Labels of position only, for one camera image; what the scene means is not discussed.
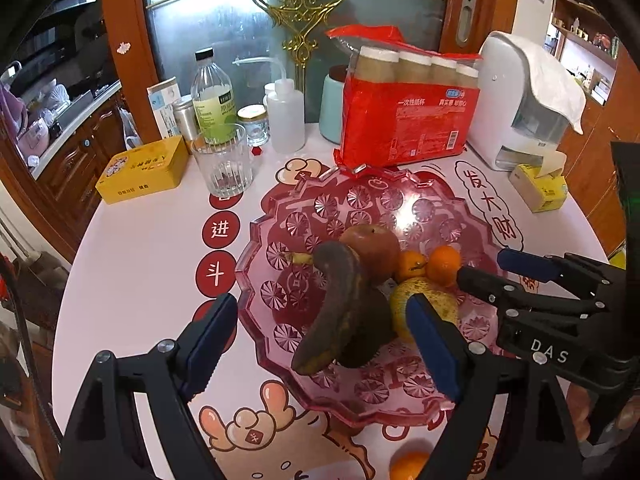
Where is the orange mandarin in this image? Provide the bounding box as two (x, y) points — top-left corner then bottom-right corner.
(394, 249), (428, 284)
(388, 451), (430, 480)
(426, 245), (462, 287)

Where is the red apple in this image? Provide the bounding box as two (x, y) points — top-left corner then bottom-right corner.
(338, 224), (400, 285)

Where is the overripe brown banana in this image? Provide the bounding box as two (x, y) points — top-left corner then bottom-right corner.
(291, 240), (369, 376)

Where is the yellow pear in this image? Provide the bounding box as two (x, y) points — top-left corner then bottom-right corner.
(388, 278), (459, 344)

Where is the yellow tissue box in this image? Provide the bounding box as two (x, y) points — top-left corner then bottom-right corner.
(509, 151), (568, 214)

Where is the pink plastic fruit plate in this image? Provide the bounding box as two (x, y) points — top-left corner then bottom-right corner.
(234, 167), (526, 428)

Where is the dark avocado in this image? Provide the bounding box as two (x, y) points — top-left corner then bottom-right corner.
(337, 288), (397, 368)

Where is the white water dispenser appliance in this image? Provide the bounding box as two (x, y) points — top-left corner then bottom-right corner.
(468, 32), (568, 171)

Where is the white cloth on appliance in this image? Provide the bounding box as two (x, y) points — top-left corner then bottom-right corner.
(502, 32), (586, 134)

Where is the red pack of cups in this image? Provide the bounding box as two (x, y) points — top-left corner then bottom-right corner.
(326, 24), (482, 169)

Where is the teal ceramic canister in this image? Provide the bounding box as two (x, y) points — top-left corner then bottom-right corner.
(319, 65), (347, 144)

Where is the wooden kitchen cabinet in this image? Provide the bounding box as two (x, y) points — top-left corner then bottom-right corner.
(1, 82), (126, 264)

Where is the yellow tin box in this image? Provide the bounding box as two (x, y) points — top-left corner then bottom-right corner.
(96, 136), (190, 204)

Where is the white squeeze bottle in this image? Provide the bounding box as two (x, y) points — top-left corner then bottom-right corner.
(233, 56), (306, 154)

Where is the small glass jar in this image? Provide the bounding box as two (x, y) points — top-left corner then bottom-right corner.
(236, 104), (269, 146)

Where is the clear drinking glass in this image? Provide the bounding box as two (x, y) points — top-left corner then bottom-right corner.
(190, 124), (254, 198)

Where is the silver metal canister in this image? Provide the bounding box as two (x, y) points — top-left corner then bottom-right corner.
(171, 96), (198, 141)

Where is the clear bottle black cap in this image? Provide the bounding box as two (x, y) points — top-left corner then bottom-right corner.
(191, 48), (236, 145)

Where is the white blue carton box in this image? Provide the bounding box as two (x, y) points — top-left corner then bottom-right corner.
(146, 77), (181, 139)

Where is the wooden wall shelf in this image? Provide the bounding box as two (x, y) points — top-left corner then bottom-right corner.
(548, 0), (618, 105)

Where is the silver door handle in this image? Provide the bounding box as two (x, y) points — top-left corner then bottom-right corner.
(456, 0), (477, 47)

